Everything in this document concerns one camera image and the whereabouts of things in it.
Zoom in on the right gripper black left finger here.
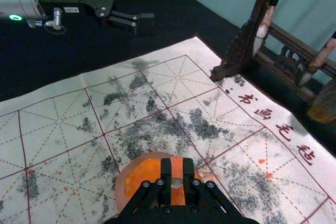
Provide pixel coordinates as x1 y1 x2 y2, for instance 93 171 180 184
115 157 173 218

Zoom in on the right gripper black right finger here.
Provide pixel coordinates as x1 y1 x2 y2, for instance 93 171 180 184
183 157 244 218

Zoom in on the orange paint dish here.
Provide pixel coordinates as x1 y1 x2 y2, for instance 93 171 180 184
114 151 219 217

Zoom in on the black table cloth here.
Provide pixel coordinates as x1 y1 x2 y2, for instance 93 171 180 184
0 0 336 157

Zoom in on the cream calligraphy felt mat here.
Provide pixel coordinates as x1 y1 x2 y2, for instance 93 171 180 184
0 36 336 224

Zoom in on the dark wooden brush rack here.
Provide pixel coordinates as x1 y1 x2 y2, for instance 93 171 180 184
209 0 336 105

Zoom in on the large brown bristle brush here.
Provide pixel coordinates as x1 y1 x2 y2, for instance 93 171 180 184
307 79 336 124

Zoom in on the thin dark cable silver plug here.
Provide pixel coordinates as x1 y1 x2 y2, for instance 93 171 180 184
44 7 67 36

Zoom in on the black-handled brush with white tip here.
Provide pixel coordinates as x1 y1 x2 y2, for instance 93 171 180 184
253 0 291 57

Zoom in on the brown-handled brush with grey tip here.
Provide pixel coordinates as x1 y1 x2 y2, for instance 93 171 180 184
299 31 336 86

